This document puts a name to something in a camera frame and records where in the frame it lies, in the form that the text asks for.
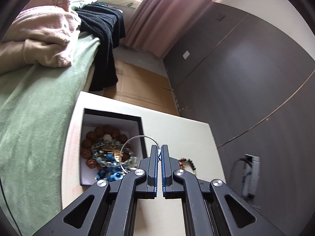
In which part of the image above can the pink fleece blanket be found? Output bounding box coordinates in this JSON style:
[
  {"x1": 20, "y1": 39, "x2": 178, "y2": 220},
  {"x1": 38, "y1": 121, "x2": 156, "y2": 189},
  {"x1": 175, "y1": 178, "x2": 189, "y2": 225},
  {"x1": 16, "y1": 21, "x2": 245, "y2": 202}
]
[{"x1": 0, "y1": 0, "x2": 82, "y2": 74}]

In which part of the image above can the thin silver bracelet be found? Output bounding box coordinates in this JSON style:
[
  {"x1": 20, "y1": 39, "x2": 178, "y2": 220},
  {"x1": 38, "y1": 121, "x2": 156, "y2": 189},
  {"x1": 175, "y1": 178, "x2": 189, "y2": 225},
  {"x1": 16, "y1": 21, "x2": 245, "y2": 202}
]
[{"x1": 120, "y1": 136, "x2": 162, "y2": 174}]

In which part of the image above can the black knit garment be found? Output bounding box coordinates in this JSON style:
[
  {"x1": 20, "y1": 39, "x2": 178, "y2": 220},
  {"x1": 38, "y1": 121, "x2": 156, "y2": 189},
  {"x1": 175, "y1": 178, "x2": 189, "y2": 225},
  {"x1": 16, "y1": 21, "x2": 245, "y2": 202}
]
[{"x1": 74, "y1": 2, "x2": 126, "y2": 92}]

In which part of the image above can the pale green pillow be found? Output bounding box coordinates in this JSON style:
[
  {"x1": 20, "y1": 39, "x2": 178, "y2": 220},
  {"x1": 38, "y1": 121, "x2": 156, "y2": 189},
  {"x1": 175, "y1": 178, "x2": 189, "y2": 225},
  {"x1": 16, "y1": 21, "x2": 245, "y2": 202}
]
[{"x1": 70, "y1": 0, "x2": 99, "y2": 11}]

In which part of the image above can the multicolour bead bracelet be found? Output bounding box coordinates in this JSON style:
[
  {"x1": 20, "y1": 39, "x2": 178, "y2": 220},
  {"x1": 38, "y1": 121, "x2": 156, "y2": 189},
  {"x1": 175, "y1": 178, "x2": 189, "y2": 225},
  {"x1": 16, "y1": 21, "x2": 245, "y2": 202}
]
[{"x1": 179, "y1": 156, "x2": 198, "y2": 177}]

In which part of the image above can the green bed sheet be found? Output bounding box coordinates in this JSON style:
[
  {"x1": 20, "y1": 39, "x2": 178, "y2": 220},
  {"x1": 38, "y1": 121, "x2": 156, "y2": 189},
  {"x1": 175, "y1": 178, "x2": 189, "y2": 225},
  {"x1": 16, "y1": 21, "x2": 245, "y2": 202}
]
[{"x1": 0, "y1": 33, "x2": 101, "y2": 236}]

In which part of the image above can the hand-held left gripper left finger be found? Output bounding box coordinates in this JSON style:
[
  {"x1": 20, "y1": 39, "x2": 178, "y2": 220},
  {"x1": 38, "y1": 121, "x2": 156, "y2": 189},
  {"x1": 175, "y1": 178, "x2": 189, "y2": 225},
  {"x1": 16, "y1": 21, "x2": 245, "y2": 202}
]
[{"x1": 32, "y1": 145, "x2": 159, "y2": 236}]

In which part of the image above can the grey power strip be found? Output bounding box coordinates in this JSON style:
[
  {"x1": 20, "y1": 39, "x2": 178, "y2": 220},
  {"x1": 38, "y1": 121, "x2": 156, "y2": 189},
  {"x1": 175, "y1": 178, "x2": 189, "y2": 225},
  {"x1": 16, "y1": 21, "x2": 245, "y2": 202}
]
[{"x1": 242, "y1": 154, "x2": 261, "y2": 197}]

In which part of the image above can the flat cardboard sheet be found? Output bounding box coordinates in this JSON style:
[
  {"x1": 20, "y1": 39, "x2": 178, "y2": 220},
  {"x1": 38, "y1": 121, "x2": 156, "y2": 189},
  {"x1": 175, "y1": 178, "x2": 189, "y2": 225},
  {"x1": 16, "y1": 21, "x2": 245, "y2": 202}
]
[{"x1": 103, "y1": 59, "x2": 180, "y2": 116}]

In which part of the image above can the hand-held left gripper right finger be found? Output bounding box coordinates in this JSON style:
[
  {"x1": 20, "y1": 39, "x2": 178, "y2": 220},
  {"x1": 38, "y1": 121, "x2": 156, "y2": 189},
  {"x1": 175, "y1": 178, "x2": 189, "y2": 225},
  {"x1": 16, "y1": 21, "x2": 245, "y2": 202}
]
[{"x1": 160, "y1": 145, "x2": 287, "y2": 236}]

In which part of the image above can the pale glass bead bracelet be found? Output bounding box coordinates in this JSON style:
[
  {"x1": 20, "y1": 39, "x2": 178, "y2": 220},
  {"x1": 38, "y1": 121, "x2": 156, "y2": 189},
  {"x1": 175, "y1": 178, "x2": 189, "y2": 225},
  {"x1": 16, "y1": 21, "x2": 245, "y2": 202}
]
[{"x1": 91, "y1": 140, "x2": 137, "y2": 168}]

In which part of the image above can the black jewelry box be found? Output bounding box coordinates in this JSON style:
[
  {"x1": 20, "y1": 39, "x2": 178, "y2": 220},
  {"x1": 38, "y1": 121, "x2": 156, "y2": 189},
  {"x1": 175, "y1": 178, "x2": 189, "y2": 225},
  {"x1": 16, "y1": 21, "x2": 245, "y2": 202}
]
[{"x1": 80, "y1": 108, "x2": 144, "y2": 187}]

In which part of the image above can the brown seed bead bracelet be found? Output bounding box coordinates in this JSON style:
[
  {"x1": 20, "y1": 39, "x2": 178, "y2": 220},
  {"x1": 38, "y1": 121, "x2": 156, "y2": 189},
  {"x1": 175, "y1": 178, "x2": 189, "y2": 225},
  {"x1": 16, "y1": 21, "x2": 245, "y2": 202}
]
[{"x1": 81, "y1": 126, "x2": 131, "y2": 170}]

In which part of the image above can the blue bead bracelet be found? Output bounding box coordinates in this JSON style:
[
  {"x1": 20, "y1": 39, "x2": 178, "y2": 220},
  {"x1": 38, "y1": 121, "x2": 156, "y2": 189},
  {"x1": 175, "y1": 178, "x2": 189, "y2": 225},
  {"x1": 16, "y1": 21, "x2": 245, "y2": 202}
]
[{"x1": 95, "y1": 154, "x2": 126, "y2": 180}]

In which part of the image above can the pink curtain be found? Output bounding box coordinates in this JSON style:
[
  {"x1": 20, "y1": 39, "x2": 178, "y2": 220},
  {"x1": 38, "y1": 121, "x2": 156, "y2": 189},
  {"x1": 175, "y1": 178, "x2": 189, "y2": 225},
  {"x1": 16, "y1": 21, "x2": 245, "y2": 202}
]
[{"x1": 122, "y1": 0, "x2": 237, "y2": 58}]

